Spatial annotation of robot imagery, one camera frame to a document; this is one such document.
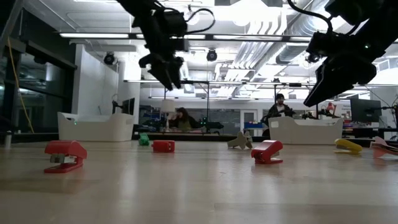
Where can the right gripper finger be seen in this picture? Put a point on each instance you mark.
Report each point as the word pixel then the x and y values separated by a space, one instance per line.
pixel 326 84

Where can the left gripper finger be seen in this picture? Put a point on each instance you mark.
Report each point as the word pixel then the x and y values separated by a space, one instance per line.
pixel 178 71
pixel 164 73

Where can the white plastic bin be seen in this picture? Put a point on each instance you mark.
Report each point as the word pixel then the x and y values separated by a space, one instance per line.
pixel 96 130
pixel 304 133

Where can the yellow mini stapler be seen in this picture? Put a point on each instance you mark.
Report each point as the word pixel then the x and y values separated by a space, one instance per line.
pixel 348 144

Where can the green mini stapler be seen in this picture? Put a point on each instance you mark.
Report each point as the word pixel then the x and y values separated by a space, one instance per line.
pixel 144 140

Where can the red mini stapler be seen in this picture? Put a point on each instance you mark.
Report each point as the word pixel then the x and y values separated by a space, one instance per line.
pixel 163 146
pixel 66 149
pixel 267 149

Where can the pink staple remover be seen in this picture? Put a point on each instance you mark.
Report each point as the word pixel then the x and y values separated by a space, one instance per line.
pixel 382 149

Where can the grey staple remover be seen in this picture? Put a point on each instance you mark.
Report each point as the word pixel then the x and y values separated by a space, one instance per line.
pixel 239 142

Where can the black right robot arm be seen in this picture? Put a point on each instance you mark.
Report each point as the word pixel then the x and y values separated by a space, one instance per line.
pixel 385 25

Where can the background black robot arm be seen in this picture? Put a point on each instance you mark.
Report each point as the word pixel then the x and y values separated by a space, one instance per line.
pixel 214 125
pixel 323 114

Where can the white shade table lamp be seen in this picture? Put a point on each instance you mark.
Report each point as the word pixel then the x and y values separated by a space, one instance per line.
pixel 168 105

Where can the large black monitor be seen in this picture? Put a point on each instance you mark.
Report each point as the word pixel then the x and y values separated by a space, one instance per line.
pixel 365 110

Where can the small black monitor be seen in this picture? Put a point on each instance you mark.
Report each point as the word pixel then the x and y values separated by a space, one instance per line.
pixel 129 106

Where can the person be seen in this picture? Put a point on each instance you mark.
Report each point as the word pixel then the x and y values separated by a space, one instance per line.
pixel 280 110
pixel 185 123

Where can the blue storage box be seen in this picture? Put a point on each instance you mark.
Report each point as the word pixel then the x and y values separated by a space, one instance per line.
pixel 253 125

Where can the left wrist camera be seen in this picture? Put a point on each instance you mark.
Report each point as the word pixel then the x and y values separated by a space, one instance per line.
pixel 174 23

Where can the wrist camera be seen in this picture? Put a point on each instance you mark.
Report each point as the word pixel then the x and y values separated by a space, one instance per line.
pixel 325 43
pixel 174 23

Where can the black overhead camera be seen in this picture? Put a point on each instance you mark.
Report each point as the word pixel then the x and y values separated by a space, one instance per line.
pixel 109 58
pixel 211 55

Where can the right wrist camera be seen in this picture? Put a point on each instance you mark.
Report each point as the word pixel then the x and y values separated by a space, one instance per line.
pixel 325 43

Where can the black ceiling light rail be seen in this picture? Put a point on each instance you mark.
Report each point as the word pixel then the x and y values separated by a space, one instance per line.
pixel 210 37

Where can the black background rig frame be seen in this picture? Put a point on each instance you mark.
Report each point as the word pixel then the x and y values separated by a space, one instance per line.
pixel 207 102
pixel 275 99

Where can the silver ventilation duct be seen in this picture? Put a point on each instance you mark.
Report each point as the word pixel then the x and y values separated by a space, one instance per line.
pixel 295 46

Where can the black aluminium table frame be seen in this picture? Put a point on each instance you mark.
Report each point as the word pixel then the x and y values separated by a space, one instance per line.
pixel 202 138

